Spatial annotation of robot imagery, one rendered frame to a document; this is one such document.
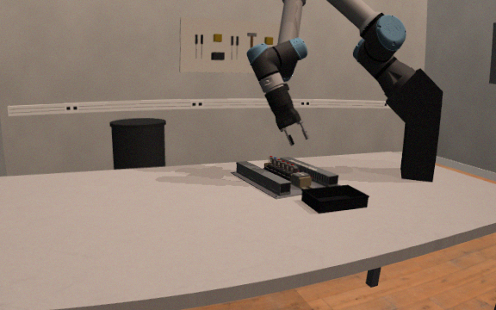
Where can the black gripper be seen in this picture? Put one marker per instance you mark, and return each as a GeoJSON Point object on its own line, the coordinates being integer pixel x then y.
{"type": "Point", "coordinates": [281, 104]}

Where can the grey relay panel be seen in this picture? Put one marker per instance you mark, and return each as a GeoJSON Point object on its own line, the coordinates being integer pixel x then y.
{"type": "Point", "coordinates": [277, 183]}

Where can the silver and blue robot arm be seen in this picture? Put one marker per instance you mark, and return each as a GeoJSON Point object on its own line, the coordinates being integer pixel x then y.
{"type": "Point", "coordinates": [382, 35]}

